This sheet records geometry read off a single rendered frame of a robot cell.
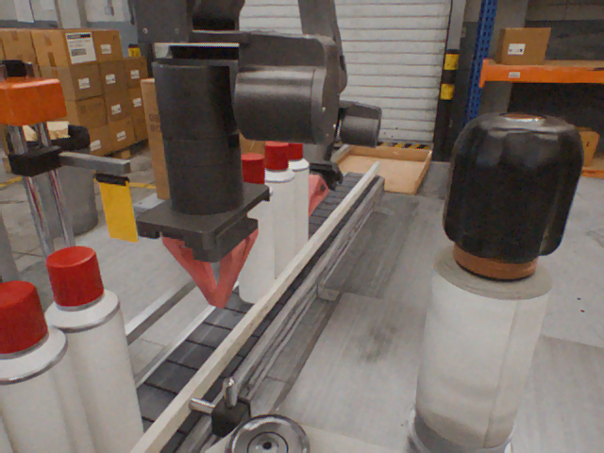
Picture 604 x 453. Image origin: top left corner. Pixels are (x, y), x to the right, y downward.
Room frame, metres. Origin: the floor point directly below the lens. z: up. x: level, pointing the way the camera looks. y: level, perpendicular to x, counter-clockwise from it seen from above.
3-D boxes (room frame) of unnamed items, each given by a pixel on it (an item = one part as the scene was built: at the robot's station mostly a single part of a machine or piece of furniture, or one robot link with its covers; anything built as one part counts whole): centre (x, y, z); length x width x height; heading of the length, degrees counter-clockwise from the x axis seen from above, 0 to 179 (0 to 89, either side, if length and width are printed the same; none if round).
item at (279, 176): (0.61, 0.03, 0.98); 0.05 x 0.05 x 0.20
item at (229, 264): (0.34, 0.07, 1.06); 0.07 x 0.07 x 0.09; 68
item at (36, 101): (0.35, 0.19, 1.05); 0.10 x 0.04 x 0.33; 68
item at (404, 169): (1.26, -0.24, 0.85); 0.30 x 0.26 x 0.04; 158
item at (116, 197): (0.35, 0.15, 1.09); 0.03 x 0.01 x 0.06; 68
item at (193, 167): (0.33, 0.07, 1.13); 0.10 x 0.07 x 0.07; 158
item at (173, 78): (0.33, 0.06, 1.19); 0.07 x 0.06 x 0.07; 74
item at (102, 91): (4.28, 2.01, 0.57); 1.20 x 0.85 x 1.14; 166
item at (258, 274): (0.54, 0.06, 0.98); 0.05 x 0.05 x 0.20
